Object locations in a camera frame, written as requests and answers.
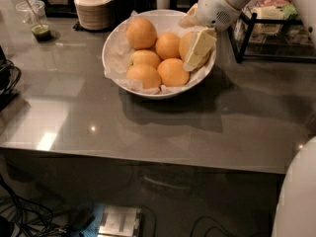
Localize orange at bowl front right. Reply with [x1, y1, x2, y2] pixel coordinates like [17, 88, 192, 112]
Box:
[157, 58, 190, 87]

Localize black wire rack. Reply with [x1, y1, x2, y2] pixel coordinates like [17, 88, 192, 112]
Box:
[227, 0, 316, 63]

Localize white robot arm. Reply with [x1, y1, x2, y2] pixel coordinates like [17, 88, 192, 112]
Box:
[180, 0, 316, 237]

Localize orange at bowl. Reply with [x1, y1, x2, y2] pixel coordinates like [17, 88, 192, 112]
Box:
[157, 58, 190, 87]
[128, 49, 161, 68]
[155, 33, 180, 60]
[126, 63, 161, 89]
[126, 17, 157, 49]

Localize clear plastic cup green drink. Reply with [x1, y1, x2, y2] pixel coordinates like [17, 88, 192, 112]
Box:
[16, 0, 52, 41]

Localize white ceramic bowl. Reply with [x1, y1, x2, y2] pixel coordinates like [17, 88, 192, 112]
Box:
[101, 9, 218, 101]

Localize black cup holder container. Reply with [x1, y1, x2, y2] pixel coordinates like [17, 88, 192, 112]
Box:
[110, 0, 138, 23]

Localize black cables at left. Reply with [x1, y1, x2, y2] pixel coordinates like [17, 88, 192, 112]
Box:
[0, 45, 23, 112]

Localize orange at bowl top left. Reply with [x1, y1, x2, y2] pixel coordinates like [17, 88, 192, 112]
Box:
[126, 17, 157, 49]

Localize silver device on floor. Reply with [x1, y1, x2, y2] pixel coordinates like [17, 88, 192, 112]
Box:
[98, 205, 141, 237]

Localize stack of paper bowls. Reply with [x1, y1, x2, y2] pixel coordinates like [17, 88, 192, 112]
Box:
[74, 0, 113, 31]

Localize orange at bowl centre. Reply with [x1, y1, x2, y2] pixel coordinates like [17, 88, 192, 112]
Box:
[155, 33, 180, 60]

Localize orange at bowl front left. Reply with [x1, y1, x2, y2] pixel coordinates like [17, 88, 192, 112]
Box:
[126, 63, 161, 89]

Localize orange at bowl middle left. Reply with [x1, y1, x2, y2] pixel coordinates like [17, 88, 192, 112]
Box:
[128, 49, 161, 68]

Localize white paper bowl liner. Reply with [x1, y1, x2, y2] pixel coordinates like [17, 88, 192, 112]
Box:
[104, 10, 209, 95]

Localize wooden stir stick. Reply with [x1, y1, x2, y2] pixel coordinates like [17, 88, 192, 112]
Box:
[16, 0, 43, 28]

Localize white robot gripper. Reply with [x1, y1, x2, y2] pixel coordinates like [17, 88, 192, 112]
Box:
[179, 0, 241, 71]

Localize large yellowish orange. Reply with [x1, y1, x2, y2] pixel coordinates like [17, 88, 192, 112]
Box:
[179, 32, 210, 68]

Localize black floor cables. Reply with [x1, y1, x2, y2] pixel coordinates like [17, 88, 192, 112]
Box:
[0, 175, 67, 237]

